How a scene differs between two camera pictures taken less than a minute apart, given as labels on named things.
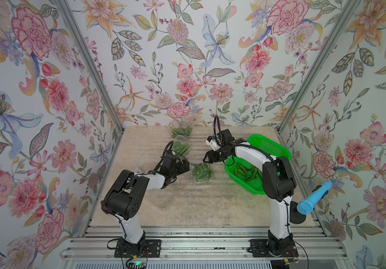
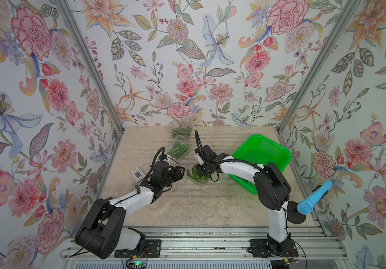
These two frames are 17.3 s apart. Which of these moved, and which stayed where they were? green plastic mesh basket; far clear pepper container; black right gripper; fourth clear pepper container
Moved: black right gripper
Stayed: green plastic mesh basket; far clear pepper container; fourth clear pepper container
